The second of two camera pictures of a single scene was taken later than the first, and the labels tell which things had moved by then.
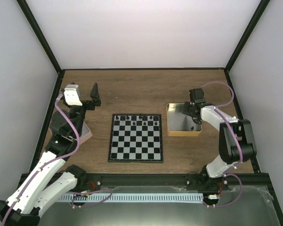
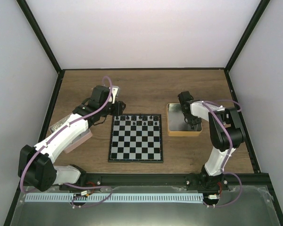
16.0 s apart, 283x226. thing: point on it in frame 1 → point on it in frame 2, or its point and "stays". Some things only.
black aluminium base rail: x=96 y=181 stays
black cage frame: x=28 y=13 stays
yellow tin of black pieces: x=179 y=125 stays
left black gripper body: x=91 y=105 → x=117 y=112
